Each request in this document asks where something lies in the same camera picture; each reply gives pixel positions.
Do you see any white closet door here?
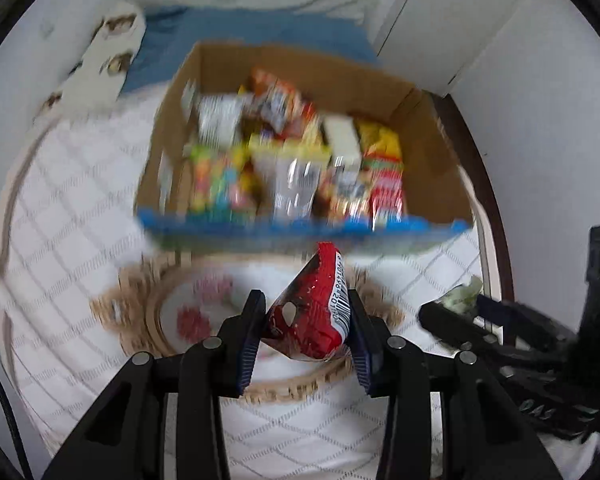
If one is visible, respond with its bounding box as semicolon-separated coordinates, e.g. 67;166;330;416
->
375;0;541;98

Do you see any bear print pillow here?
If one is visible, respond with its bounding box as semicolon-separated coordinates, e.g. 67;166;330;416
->
32;2;147;126

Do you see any red snack packet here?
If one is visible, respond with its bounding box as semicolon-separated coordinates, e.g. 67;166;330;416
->
260;241;356;362

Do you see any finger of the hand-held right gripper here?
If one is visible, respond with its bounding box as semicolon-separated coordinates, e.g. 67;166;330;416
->
418;302;571;381
475;294;578;346

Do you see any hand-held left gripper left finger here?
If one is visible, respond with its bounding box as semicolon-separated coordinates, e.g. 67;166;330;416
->
42;289;267;480

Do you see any black cable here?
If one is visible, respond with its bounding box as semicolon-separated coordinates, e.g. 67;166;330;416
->
0;340;33;480

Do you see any green white snack packet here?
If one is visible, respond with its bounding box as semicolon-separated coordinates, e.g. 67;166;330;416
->
440;276;483;311

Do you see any pile of assorted snack packets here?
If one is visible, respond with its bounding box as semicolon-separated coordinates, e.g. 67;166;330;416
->
180;67;406;231

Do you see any blue bed sheet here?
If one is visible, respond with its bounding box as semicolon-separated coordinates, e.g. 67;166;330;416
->
120;5;383;96

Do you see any white quilted mat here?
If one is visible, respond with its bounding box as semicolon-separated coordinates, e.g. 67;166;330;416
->
0;85;511;480

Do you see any cardboard box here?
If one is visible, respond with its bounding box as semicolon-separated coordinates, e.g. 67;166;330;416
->
135;41;473;256

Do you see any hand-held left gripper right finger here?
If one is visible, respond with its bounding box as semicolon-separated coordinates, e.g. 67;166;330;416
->
346;287;563;480

